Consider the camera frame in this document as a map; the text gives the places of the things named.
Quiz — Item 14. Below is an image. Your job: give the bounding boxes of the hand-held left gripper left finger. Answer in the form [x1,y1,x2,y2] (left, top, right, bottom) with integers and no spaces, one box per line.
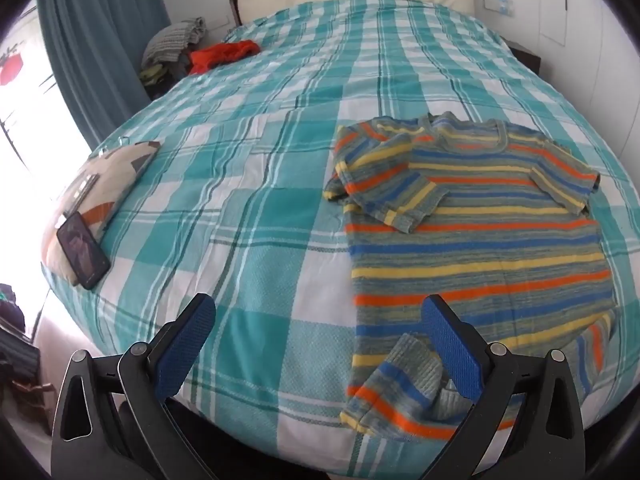
[50,292,217,480]

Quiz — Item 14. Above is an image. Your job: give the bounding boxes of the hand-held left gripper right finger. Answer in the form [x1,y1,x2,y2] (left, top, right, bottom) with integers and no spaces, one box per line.
[421,294,587,480]

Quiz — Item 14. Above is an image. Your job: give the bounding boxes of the striped knitted sweater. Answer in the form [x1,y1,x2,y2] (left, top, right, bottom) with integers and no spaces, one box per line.
[322,114,617,442]

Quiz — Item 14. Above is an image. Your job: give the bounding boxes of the dark clothes heap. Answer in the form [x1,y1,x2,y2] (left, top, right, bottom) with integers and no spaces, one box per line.
[0,282,56,411]

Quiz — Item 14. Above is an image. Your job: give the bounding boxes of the dark and green clothes pile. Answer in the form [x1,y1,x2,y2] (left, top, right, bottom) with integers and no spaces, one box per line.
[141,55,193,101]

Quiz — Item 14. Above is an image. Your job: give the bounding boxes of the black smartphone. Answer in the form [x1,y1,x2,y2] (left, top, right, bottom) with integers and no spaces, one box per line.
[56,211,112,291]

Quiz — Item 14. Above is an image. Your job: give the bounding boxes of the teal plaid bed blanket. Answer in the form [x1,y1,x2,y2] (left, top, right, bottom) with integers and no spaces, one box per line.
[40,0,640,461]

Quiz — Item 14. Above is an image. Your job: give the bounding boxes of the patterned cream cushion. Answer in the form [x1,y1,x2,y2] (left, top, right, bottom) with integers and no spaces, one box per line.
[42,141,162,281]

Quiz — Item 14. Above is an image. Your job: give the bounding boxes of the red cloth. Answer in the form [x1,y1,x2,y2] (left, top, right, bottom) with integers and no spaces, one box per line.
[189,40,262,76]

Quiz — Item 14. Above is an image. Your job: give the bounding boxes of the dark wooden nightstand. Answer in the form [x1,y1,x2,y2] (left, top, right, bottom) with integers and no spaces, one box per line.
[507,40,542,78]

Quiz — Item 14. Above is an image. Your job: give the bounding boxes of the grey knitted cloth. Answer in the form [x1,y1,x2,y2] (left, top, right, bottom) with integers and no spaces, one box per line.
[142,16,207,63]

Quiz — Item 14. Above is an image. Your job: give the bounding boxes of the teal curtain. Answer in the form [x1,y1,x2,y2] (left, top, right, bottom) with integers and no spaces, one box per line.
[37,0,171,148]

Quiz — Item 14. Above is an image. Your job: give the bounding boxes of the red window ornament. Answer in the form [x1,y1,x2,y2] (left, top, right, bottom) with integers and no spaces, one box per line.
[0,52,25,86]

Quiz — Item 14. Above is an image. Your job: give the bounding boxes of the white wardrobe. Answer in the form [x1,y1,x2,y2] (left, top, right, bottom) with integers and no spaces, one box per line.
[540,0,640,161]

